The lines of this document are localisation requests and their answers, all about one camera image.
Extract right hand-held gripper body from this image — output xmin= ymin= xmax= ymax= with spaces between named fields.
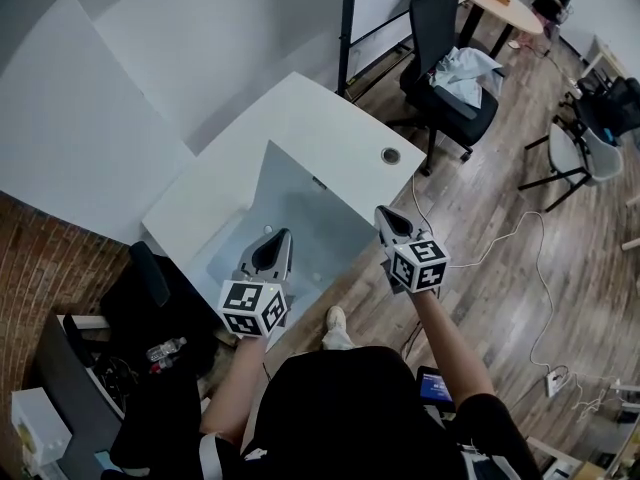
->
xmin=374 ymin=204 xmax=452 ymax=296

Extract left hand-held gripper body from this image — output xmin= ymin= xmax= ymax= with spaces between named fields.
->
xmin=218 ymin=227 xmax=294 ymax=341

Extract grey laptop item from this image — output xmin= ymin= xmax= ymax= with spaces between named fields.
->
xmin=206 ymin=139 xmax=380 ymax=300

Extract person's right forearm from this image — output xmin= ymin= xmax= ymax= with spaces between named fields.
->
xmin=411 ymin=287 xmax=497 ymax=405

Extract person's left forearm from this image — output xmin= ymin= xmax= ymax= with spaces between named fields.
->
xmin=199 ymin=335 xmax=272 ymax=445

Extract person's white shoe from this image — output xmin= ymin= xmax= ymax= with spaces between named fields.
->
xmin=324 ymin=305 xmax=348 ymax=335

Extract person's beige trouser leg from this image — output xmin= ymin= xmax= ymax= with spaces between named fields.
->
xmin=319 ymin=326 xmax=359 ymax=352

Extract clear water bottle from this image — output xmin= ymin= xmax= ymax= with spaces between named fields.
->
xmin=145 ymin=336 xmax=189 ymax=363

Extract black padded chair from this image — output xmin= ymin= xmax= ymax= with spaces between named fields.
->
xmin=99 ymin=240 xmax=237 ymax=472

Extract black device blue screen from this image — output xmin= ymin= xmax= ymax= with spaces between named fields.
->
xmin=416 ymin=365 xmax=457 ymax=415

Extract person's black shirt torso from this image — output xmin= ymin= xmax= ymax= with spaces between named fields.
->
xmin=199 ymin=345 xmax=545 ymax=480

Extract white shell chair black legs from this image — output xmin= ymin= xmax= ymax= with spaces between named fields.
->
xmin=518 ymin=117 xmax=627 ymax=214

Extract light blue cloth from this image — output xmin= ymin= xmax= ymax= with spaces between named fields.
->
xmin=428 ymin=46 xmax=507 ymax=110

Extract black monitor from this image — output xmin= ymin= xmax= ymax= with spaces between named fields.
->
xmin=31 ymin=309 xmax=127 ymax=480

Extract black mesh office chair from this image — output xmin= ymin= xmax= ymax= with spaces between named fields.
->
xmin=386 ymin=0 xmax=507 ymax=178

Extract white box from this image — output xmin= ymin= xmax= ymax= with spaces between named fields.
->
xmin=10 ymin=386 xmax=74 ymax=470

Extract black chair with bag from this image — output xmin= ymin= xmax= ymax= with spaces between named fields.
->
xmin=563 ymin=74 xmax=640 ymax=145

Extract round wooden table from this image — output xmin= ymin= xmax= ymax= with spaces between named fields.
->
xmin=455 ymin=0 xmax=545 ymax=60

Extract small white desk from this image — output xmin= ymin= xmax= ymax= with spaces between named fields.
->
xmin=578 ymin=34 xmax=627 ymax=80

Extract long white floor cable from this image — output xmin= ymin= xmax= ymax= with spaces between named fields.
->
xmin=410 ymin=174 xmax=569 ymax=385

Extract tangled white cables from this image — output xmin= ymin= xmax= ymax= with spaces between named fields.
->
xmin=565 ymin=370 xmax=632 ymax=422

